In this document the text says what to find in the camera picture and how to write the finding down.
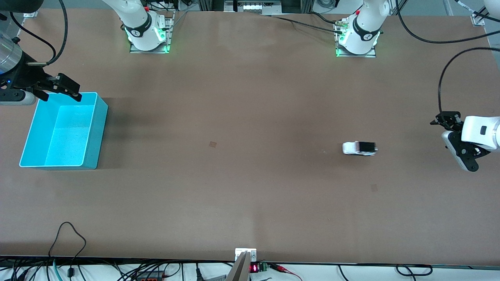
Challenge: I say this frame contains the long black table cable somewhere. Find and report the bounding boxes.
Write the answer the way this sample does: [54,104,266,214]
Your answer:
[266,12,346,35]

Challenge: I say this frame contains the grey camera stand bracket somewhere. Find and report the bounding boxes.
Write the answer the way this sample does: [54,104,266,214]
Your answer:
[225,248,257,281]

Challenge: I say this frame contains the thin black looped cable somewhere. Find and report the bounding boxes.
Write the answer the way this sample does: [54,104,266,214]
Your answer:
[48,222,87,278]

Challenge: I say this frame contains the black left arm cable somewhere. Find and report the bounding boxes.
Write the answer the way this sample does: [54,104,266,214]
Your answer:
[395,0,500,117]

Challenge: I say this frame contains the cyan plastic storage bin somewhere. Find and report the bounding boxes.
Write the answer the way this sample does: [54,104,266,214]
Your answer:
[19,92,109,170]

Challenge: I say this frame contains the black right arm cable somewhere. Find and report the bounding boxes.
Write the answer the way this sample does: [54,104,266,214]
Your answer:
[8,0,69,66]

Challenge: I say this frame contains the red and black wire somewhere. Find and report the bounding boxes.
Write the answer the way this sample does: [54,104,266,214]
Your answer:
[269,263,303,281]

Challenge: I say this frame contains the white jeep toy black roof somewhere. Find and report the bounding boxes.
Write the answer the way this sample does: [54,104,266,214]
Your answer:
[342,141,379,157]

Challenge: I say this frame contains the aluminium frame with white device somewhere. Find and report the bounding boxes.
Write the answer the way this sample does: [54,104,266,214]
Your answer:
[197,0,315,15]

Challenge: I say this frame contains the black power strip red switches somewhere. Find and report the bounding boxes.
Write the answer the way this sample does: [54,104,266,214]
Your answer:
[134,271,168,281]

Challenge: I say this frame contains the black coiled cable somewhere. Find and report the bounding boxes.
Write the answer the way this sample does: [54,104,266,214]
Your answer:
[396,264,433,277]

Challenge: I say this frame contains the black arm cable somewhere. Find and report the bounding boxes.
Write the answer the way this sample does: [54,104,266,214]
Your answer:
[8,0,69,66]
[395,0,500,117]

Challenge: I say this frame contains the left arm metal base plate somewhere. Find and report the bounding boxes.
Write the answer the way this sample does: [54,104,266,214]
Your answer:
[335,20,377,59]

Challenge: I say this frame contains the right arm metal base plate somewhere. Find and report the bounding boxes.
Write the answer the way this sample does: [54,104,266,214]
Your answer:
[130,12,175,54]

